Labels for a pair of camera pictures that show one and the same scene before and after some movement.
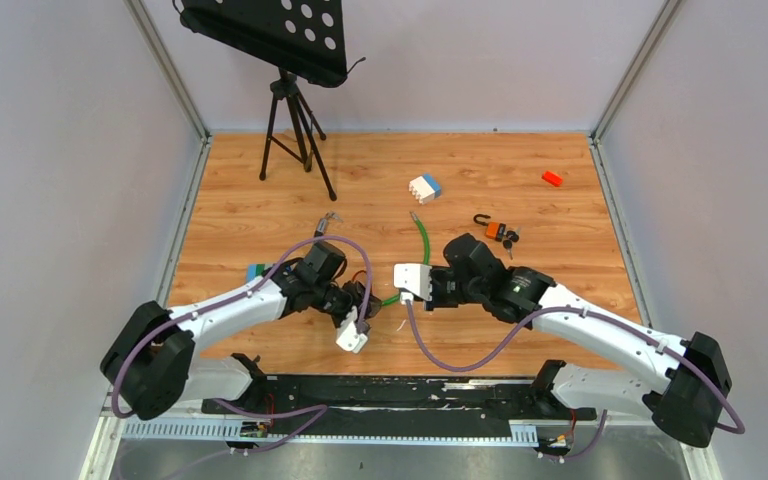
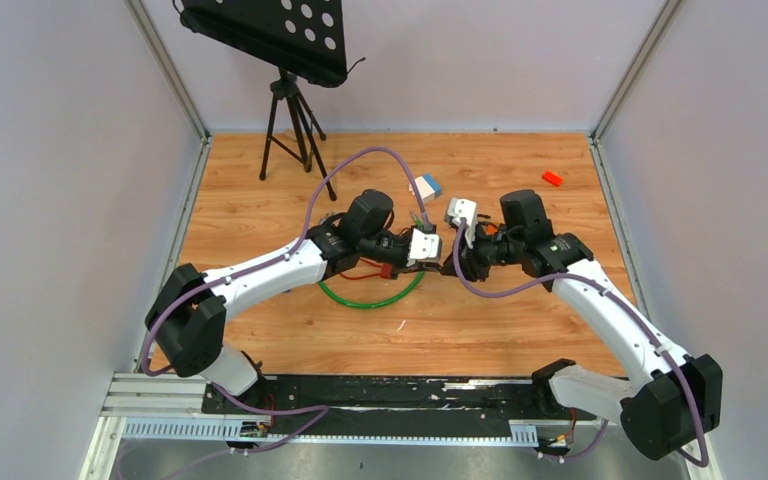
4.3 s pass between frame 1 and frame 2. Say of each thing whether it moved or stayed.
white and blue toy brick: stayed
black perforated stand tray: stayed
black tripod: stayed
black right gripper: moved
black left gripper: moved
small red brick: stayed
